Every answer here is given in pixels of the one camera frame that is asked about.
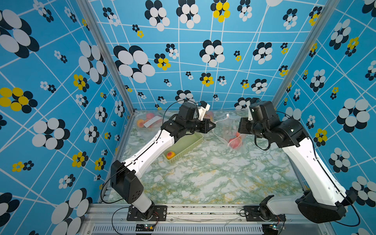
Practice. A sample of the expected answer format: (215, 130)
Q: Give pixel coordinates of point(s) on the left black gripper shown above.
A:
(207, 128)

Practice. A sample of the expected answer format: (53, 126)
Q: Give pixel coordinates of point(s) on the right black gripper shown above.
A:
(243, 122)

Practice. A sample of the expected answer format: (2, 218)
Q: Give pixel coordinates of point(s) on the pale green plastic basket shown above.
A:
(184, 146)

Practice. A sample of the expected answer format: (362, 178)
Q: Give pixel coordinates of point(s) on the clear zip-top bag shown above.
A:
(148, 120)

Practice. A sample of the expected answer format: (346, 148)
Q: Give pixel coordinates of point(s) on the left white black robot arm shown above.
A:
(125, 176)

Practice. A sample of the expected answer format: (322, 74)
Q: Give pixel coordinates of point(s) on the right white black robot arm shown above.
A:
(326, 199)

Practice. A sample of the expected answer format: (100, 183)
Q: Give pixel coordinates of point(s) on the pink peach front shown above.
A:
(235, 143)

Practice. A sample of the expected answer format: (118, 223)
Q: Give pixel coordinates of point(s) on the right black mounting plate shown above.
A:
(255, 214)

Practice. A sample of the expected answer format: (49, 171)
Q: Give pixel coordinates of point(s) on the black mounting plate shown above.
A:
(155, 213)
(255, 214)

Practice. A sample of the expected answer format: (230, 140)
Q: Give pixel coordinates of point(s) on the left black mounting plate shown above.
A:
(155, 213)

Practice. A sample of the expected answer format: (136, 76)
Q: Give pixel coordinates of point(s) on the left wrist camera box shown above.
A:
(203, 108)

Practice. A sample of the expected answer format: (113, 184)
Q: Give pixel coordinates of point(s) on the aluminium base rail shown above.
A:
(196, 219)

